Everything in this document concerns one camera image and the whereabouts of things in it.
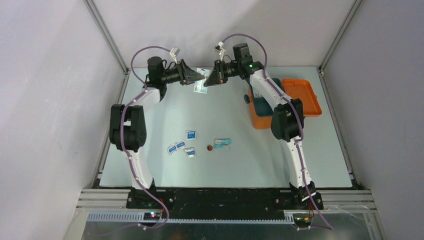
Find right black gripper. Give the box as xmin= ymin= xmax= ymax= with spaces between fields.
xmin=204 ymin=59 xmax=241 ymax=87

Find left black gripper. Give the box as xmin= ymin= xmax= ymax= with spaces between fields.
xmin=160 ymin=59 xmax=205 ymax=86

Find blue white sachet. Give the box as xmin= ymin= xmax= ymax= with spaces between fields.
xmin=196 ymin=68 xmax=211 ymax=79
xmin=193 ymin=79 xmax=208 ymax=94

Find teal divided tray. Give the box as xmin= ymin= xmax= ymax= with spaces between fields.
xmin=249 ymin=87 xmax=273 ymax=118

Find teal bandage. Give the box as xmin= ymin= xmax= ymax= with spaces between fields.
xmin=213 ymin=138 xmax=232 ymax=150

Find orange medicine kit box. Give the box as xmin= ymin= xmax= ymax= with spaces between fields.
xmin=243 ymin=78 xmax=323 ymax=130

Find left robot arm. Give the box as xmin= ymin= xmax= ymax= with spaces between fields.
xmin=109 ymin=56 xmax=205 ymax=208

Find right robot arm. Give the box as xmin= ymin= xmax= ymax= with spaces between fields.
xmin=203 ymin=43 xmax=316 ymax=209

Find blue alcohol wipe packet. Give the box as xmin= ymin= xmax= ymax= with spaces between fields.
xmin=186 ymin=130 xmax=197 ymax=140

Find blue wipe packet middle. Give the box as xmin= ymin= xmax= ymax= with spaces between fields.
xmin=175 ymin=140 xmax=187 ymax=151

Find blue wipe packet left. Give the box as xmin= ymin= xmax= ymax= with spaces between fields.
xmin=167 ymin=144 xmax=177 ymax=155

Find blue wipe packet lower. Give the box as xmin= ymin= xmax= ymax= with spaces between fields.
xmin=184 ymin=147 xmax=196 ymax=158

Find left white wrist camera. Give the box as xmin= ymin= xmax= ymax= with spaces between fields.
xmin=169 ymin=46 xmax=181 ymax=63

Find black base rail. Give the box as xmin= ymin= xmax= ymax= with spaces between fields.
xmin=126 ymin=187 xmax=324 ymax=221

